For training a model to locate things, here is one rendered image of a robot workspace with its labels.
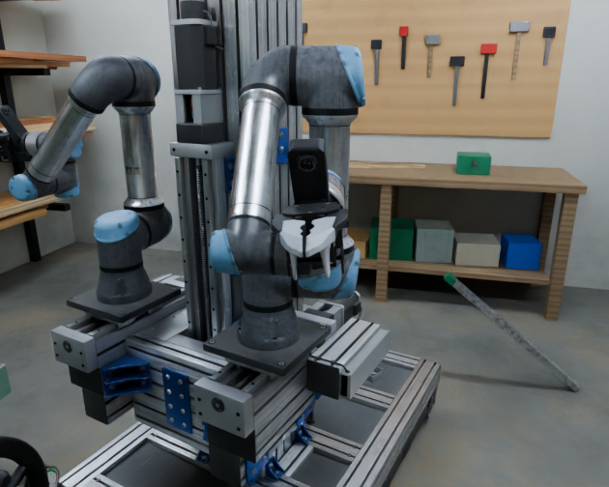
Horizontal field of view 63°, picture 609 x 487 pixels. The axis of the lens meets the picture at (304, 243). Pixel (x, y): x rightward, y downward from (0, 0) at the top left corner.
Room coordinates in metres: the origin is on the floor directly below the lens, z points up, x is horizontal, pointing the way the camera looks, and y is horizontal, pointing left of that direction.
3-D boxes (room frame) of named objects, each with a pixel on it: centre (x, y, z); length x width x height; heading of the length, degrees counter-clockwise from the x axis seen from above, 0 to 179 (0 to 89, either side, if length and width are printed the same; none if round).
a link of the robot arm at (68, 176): (1.49, 0.74, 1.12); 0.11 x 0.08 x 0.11; 165
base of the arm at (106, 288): (1.31, 0.51, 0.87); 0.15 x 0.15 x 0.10
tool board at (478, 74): (3.62, -0.68, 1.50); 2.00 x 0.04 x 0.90; 75
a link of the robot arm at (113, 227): (1.32, 0.51, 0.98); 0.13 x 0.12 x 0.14; 165
